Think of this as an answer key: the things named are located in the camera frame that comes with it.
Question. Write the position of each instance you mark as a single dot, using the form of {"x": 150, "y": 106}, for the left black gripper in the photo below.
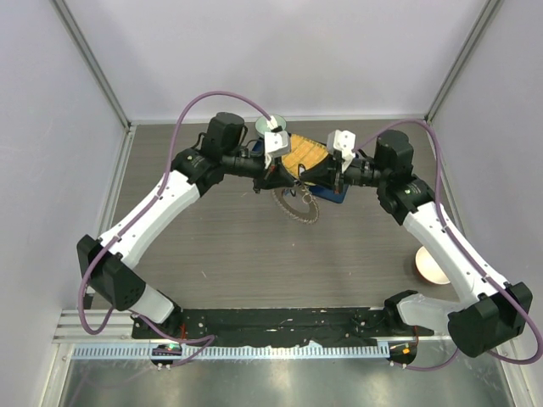
{"x": 277, "y": 176}

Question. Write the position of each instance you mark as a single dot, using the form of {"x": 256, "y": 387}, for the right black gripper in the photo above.
{"x": 328, "y": 172}

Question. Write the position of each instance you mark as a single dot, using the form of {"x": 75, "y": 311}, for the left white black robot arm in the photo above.
{"x": 107, "y": 263}

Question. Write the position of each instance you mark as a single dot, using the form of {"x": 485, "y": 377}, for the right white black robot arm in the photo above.
{"x": 489, "y": 310}

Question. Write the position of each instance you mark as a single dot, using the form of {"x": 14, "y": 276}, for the dark blue tray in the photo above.
{"x": 320, "y": 192}

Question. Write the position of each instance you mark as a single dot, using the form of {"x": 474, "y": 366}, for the yellow woven bamboo mat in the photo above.
{"x": 305, "y": 154}

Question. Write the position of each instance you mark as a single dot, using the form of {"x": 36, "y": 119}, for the light green ceramic bowl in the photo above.
{"x": 263, "y": 125}

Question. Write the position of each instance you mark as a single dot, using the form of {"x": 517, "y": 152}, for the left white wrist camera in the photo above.
{"x": 277, "y": 142}

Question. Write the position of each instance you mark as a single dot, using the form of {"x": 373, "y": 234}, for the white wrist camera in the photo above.
{"x": 342, "y": 142}
{"x": 277, "y": 142}

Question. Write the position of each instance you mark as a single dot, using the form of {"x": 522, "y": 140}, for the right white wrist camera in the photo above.
{"x": 342, "y": 142}

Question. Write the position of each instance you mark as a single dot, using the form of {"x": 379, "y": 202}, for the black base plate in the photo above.
{"x": 287, "y": 328}

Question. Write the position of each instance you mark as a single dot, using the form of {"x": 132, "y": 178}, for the slotted white cable duct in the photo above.
{"x": 171, "y": 351}

